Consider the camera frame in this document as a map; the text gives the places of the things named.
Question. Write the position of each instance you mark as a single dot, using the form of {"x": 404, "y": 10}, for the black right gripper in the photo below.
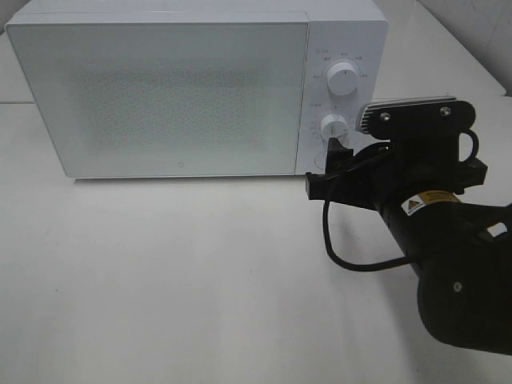
{"x": 387, "y": 172}

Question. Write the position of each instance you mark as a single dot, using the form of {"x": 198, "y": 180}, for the round white door button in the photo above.
{"x": 320, "y": 161}

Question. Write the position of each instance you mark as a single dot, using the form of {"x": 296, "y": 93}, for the white timer knob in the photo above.
{"x": 333, "y": 126}

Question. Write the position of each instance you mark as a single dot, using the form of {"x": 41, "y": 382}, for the white microwave door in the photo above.
{"x": 124, "y": 101}

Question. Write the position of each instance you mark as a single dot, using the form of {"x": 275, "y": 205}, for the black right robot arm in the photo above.
{"x": 464, "y": 272}

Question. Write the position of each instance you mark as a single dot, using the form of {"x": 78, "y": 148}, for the upper white power knob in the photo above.
{"x": 342, "y": 77}

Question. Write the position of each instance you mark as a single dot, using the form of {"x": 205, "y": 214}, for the white microwave oven body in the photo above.
{"x": 336, "y": 30}

